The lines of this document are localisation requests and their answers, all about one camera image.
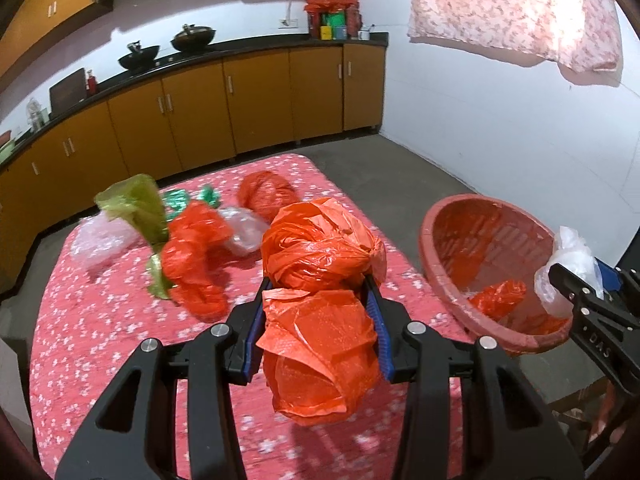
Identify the red plastic basket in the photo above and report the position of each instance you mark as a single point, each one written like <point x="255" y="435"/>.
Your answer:
<point x="465" y="245"/>

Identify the red floral tablecloth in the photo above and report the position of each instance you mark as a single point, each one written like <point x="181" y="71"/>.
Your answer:
<point x="100" y="340"/>

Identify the black cooking pot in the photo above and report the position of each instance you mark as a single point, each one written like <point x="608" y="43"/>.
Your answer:
<point x="139" y="59"/>

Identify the wooden upper cabinets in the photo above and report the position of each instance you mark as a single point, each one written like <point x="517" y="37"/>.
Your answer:
<point x="45" y="15"/>

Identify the white wall socket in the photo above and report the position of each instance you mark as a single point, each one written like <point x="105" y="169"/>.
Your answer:
<point x="288" y="22"/>

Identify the pink floral curtain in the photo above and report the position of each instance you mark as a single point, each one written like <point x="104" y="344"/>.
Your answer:
<point x="510" y="10"/>

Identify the green box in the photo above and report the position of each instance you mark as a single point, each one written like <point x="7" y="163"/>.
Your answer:
<point x="335" y="20"/>

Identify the wooden cabinets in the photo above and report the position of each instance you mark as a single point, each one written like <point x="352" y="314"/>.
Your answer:
<point x="45" y="15"/>
<point x="200" y="110"/>

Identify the black kitchen countertop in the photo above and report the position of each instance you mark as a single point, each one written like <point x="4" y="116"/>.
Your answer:
<point x="250" y="46"/>

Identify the teal box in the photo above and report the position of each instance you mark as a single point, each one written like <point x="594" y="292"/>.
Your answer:
<point x="339" y="33"/>

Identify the olive green plastic wrapper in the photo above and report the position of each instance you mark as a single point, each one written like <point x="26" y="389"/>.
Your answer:
<point x="135" y="205"/>

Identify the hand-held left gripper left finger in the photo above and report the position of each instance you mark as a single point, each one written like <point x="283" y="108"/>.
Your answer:
<point x="250" y="355"/>

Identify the red bag over canisters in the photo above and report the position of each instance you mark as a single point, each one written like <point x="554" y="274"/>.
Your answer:
<point x="330" y="1"/>

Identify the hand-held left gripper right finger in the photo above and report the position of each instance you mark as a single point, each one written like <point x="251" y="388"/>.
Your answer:
<point x="382" y="335"/>

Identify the white mug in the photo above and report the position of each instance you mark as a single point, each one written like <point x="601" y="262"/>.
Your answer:
<point x="363" y="35"/>

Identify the white plastic bag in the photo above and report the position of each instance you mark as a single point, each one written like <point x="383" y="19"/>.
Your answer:
<point x="570" y="260"/>

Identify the dark cutting board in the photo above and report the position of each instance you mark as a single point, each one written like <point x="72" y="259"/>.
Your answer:
<point x="67" y="91"/>

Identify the red bottle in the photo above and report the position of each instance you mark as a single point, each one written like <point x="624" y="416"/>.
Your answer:
<point x="92" y="85"/>

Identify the clear plastic jar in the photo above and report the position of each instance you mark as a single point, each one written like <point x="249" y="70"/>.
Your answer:
<point x="36" y="116"/>

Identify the small clear plastic bag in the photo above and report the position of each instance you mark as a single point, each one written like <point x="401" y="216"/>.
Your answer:
<point x="247" y="232"/>

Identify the wooden lower cabinets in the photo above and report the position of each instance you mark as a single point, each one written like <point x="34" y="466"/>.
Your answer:
<point x="200" y="110"/>

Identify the yellow box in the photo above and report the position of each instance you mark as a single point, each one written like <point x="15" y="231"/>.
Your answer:
<point x="326" y="33"/>

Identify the large orange plastic bag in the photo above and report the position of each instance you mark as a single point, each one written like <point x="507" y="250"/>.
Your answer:
<point x="320" y="340"/>

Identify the black wok with lid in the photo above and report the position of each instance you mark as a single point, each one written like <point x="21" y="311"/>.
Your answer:
<point x="192" y="39"/>

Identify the clear bubble wrap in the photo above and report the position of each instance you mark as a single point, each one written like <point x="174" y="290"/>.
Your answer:
<point x="100" y="245"/>

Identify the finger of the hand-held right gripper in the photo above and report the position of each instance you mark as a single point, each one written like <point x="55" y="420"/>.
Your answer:
<point x="600" y="330"/>
<point x="611" y="280"/>

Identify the wooden stool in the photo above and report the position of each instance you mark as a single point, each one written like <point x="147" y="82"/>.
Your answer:
<point x="575" y="405"/>

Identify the green foil wrapper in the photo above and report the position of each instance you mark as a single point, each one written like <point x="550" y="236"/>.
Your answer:
<point x="175" y="202"/>

